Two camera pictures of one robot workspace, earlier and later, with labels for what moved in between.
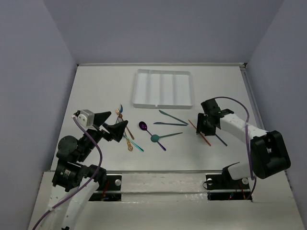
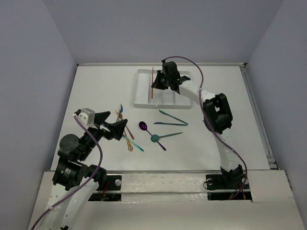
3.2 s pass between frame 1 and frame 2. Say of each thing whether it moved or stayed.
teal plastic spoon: stayed
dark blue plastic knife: stayed
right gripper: moved
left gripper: stayed
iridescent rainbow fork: stayed
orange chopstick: moved
